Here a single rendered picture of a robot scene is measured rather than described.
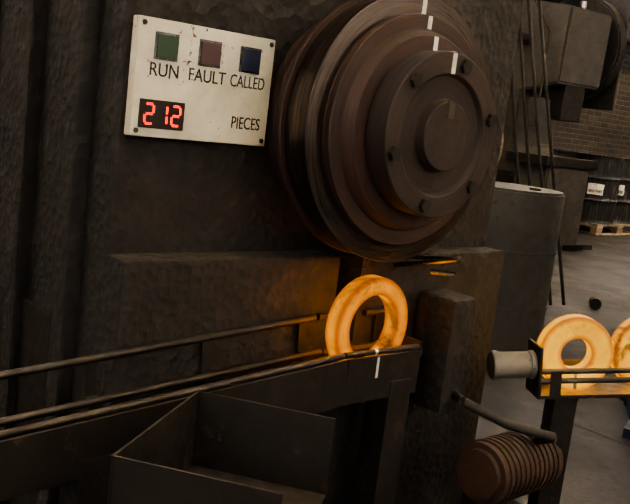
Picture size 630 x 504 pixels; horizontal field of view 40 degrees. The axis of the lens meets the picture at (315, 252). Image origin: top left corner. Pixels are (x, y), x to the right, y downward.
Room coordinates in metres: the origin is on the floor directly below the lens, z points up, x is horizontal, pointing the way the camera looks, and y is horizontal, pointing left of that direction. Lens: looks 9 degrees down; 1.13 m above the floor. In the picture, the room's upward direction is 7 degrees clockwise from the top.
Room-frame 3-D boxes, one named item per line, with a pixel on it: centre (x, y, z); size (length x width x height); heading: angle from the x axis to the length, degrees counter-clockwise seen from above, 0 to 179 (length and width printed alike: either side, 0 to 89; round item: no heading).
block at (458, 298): (1.72, -0.28, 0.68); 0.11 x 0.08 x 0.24; 42
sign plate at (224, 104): (1.41, 0.21, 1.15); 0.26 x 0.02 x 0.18; 132
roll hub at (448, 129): (1.49, -0.18, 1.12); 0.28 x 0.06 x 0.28; 132
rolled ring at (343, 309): (1.56, -0.11, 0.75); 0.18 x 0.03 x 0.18; 133
